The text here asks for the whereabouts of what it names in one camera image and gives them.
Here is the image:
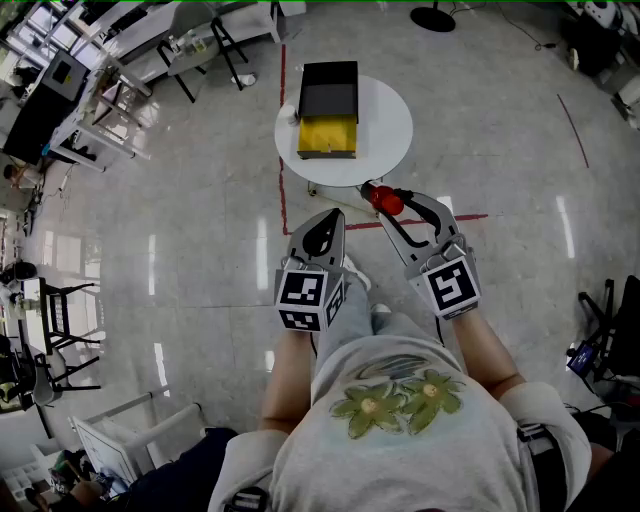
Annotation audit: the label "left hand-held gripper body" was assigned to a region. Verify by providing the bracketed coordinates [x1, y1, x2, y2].
[273, 249, 350, 333]

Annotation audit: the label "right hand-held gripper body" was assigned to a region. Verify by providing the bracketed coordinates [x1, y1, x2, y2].
[403, 234, 483, 321]

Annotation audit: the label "black and yellow box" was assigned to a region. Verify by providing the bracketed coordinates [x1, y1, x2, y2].
[297, 60, 361, 161]

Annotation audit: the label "person's right forearm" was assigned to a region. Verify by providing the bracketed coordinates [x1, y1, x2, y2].
[452, 304, 526, 401]

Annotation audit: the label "person's left forearm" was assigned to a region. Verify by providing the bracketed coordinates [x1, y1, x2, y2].
[259, 327, 321, 434]

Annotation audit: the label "light grey trousers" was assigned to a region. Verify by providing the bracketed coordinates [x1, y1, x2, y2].
[314, 277, 449, 364]

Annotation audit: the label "tablet with blue screen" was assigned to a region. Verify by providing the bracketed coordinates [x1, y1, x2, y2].
[566, 339, 596, 374]

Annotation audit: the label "black tripod stand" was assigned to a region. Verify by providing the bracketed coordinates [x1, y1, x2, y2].
[577, 274, 640, 381]

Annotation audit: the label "white flower-print t-shirt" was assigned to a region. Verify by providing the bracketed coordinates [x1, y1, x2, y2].
[207, 334, 594, 512]

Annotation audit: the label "black round stand base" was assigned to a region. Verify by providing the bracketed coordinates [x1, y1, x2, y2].
[409, 2, 457, 34]

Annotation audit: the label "white table with black legs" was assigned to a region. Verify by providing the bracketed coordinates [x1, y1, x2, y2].
[157, 2, 250, 104]

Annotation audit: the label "black cabinet with yellow label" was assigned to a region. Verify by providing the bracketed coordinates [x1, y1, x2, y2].
[3, 49, 91, 165]

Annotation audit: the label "black strap buckle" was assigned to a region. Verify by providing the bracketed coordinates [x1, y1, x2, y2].
[517, 422, 556, 454]
[232, 487, 271, 512]

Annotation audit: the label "black floor cable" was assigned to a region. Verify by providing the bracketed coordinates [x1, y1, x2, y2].
[492, 2, 559, 51]

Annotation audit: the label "white frame rack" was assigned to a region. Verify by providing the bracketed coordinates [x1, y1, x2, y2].
[49, 54, 154, 174]

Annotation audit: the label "black frame chair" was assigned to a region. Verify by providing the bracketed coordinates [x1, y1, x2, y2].
[37, 277, 104, 356]

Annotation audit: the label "white board frame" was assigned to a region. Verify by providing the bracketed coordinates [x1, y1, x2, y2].
[69, 402, 204, 484]

